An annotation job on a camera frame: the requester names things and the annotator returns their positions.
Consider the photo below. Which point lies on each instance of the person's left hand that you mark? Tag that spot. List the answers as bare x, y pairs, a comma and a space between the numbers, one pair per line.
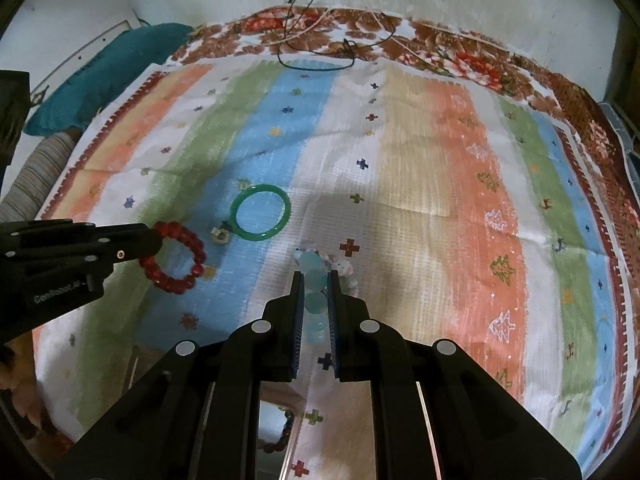
18, 376

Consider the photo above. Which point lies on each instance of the teal pillow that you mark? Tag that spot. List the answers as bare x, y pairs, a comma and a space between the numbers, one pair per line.
95, 85

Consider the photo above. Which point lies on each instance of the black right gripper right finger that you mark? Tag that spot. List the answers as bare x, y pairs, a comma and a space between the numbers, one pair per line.
364, 349

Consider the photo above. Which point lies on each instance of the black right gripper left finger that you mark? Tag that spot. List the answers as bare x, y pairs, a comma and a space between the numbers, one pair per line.
265, 350

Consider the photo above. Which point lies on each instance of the striped colourful cloth mat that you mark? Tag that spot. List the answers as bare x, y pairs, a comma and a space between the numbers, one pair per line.
454, 212

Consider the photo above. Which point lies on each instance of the pink metal jewelry box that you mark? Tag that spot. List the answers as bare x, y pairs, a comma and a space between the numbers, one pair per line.
281, 411

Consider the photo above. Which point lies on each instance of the green jade bangle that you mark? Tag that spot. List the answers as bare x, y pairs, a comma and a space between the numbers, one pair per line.
260, 212

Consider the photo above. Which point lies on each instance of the brown floral bedsheet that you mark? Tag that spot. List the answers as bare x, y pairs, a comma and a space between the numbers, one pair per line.
363, 35

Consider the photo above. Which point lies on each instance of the grey striped pillow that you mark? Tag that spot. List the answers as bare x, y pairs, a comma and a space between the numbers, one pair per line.
34, 182

